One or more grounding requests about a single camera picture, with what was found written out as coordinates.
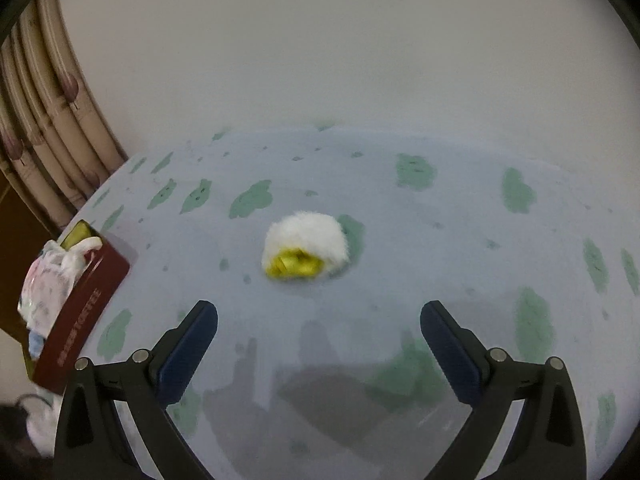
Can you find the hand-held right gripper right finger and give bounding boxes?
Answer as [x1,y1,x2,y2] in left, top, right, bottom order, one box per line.
[419,300,588,480]

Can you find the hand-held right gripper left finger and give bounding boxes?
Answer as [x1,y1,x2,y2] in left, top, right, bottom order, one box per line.
[52,300,219,480]

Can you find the gold tin box red sides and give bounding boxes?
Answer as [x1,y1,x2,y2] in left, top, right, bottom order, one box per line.
[31,220,132,395]

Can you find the blue fuzzy cloth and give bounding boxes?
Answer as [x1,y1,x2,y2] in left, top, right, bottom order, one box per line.
[27,331,47,362]

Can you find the white fluffy pouch yellow lining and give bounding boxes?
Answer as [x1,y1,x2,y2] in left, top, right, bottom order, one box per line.
[261,210,351,281]

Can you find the blue tablecloth with green clouds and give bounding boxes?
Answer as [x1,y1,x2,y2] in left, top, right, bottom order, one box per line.
[30,122,640,480]

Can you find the white crumpled cloth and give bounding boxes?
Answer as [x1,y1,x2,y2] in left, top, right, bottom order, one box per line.
[24,394,67,458]

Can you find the brown wooden cabinet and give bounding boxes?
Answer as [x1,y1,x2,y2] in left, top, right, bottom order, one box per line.
[0,185,61,261]

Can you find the beige striped curtain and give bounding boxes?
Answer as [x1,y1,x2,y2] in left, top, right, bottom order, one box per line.
[0,0,129,235]

